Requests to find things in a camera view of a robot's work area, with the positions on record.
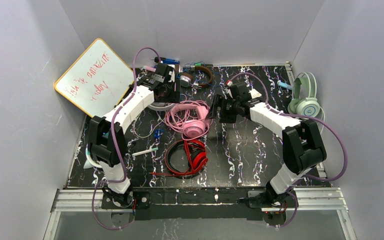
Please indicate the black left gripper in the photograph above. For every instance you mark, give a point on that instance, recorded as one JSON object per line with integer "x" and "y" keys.
{"x": 173, "y": 91}

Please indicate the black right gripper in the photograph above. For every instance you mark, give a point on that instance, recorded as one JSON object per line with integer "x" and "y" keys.
{"x": 219, "y": 109}

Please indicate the red headphones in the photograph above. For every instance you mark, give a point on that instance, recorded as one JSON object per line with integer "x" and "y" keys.
{"x": 196, "y": 154}

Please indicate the teal white cat-ear headphones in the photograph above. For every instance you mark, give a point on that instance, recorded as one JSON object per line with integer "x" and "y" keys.
{"x": 92, "y": 160}

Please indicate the pink headphones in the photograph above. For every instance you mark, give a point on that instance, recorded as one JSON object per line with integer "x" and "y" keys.
{"x": 189, "y": 118}

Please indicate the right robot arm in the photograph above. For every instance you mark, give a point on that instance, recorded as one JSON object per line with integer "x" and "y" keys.
{"x": 302, "y": 144}

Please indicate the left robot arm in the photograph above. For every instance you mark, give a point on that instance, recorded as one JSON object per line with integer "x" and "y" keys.
{"x": 106, "y": 142}

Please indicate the brown headphones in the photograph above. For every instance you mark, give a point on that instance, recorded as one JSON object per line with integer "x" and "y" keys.
{"x": 196, "y": 76}

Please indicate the mint green headphones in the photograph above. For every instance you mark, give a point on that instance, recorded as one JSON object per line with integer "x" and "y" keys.
{"x": 304, "y": 96}

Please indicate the pink marker pen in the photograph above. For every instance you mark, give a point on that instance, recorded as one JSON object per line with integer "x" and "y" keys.
{"x": 149, "y": 68}

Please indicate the blue black tool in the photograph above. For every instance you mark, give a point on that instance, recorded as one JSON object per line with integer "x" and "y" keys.
{"x": 164, "y": 60}

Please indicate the white red small box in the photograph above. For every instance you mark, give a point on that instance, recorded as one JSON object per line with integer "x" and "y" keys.
{"x": 254, "y": 93}

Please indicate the white green marker pen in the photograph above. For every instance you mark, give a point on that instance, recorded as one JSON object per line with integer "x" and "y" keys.
{"x": 144, "y": 151}

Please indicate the light blue pen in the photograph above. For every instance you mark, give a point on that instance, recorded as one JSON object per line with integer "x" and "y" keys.
{"x": 285, "y": 85}

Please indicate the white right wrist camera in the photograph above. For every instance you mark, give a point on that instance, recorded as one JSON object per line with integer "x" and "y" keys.
{"x": 229, "y": 83}

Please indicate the white board yellow frame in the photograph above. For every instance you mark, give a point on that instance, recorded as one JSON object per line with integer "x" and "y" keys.
{"x": 96, "y": 81}

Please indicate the black table front rail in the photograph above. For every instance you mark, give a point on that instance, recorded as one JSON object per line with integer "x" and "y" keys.
{"x": 154, "y": 203}

